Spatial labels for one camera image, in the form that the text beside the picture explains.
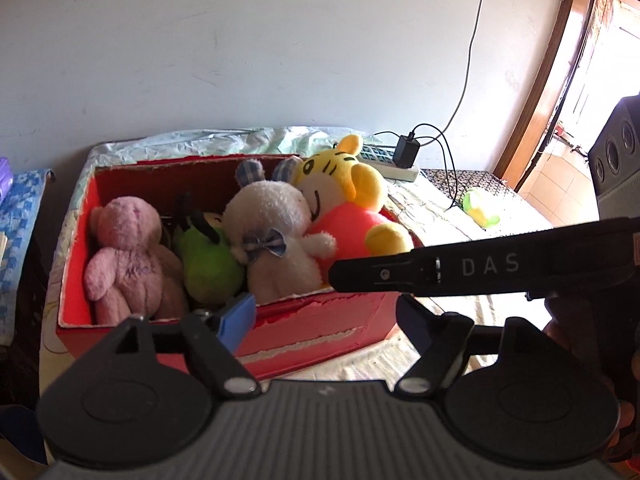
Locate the white bunny plush toy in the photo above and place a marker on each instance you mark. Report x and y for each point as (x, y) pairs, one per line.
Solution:
(275, 220)

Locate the white power strip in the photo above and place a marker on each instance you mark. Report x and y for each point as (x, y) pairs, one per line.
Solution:
(395, 172)

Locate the purple tissue pack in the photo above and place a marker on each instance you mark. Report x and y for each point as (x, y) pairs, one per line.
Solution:
(4, 177)

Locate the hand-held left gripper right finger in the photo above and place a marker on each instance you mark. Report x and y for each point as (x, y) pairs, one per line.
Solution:
(412, 325)

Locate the person's right hand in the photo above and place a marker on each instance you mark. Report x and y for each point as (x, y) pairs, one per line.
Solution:
(555, 327)

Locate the wooden door frame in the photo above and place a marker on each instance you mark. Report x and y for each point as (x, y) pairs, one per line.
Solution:
(545, 85)

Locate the yellow tiger plush toy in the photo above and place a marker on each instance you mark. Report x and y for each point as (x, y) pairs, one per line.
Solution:
(350, 220)

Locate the black speaker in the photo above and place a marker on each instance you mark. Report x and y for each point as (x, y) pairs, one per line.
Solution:
(617, 160)

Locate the blue patterned towel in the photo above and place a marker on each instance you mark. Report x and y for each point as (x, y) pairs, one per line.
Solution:
(20, 240)

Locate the green bedsheet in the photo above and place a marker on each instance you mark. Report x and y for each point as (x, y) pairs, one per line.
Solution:
(450, 240)

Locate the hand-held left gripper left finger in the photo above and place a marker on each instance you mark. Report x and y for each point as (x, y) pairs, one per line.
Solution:
(237, 320)

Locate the dark patterned blanket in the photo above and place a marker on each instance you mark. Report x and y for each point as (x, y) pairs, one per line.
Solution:
(475, 177)

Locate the black charger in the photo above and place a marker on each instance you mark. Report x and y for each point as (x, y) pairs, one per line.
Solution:
(406, 151)

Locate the red cardboard box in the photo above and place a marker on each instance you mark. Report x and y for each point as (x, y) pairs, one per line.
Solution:
(310, 330)

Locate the small green plush toy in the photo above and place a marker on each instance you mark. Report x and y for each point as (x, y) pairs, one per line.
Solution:
(480, 205)

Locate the pink teddy bear plush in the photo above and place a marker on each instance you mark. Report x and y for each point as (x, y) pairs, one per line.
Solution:
(130, 260)

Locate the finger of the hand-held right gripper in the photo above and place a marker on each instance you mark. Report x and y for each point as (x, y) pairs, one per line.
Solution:
(385, 272)

